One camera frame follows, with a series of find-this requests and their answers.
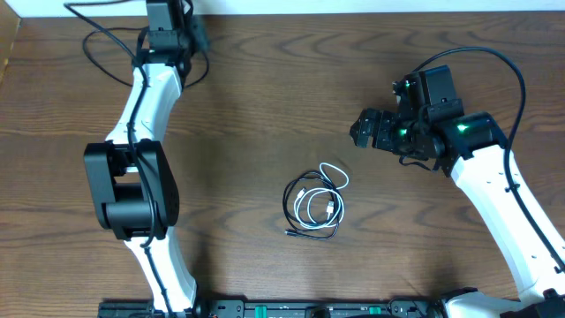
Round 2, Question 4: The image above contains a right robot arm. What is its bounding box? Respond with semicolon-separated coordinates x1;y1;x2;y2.
350;65;564;317

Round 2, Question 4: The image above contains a black USB cable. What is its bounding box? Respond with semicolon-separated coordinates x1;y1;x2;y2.
281;170;345;241

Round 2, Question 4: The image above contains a white USB cable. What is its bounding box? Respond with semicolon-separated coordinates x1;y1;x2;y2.
292;162;350;230

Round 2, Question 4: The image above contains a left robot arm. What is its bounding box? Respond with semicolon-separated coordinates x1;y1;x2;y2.
84;1;208;317

